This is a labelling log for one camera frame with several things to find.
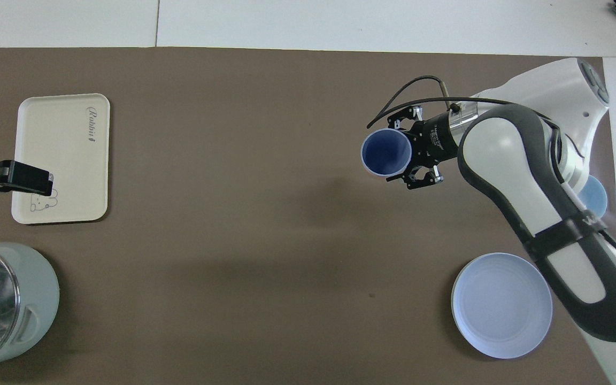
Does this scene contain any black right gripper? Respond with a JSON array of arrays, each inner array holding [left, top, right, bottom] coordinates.
[[385, 105, 461, 191]]

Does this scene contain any blue plastic cup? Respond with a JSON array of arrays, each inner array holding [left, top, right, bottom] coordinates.
[[360, 128, 413, 178]]

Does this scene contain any cream tray with rabbit print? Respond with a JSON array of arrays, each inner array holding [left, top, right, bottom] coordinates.
[[11, 93, 111, 225]]

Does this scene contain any pale green cooking pot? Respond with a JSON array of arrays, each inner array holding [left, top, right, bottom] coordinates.
[[0, 242, 60, 375]]

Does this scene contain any light blue round plate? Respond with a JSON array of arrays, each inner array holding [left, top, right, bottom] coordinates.
[[451, 252, 553, 359]]

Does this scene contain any brown paper table mat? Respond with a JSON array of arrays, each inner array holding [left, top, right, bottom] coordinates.
[[0, 47, 616, 385]]

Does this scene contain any light blue small bowl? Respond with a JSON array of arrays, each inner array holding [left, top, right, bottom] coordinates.
[[574, 175, 609, 218]]

